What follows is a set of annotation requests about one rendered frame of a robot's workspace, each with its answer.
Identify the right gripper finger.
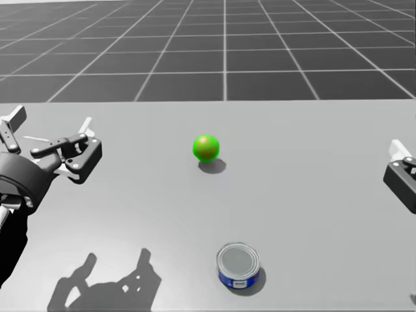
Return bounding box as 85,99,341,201
383,138,416,215

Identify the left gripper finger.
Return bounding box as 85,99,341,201
30,116,103,185
0,104,28,155

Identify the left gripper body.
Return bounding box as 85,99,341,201
0,151,68,216

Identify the green ball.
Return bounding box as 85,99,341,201
192,134,220,163

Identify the blue flat can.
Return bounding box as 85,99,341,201
216,241,261,290

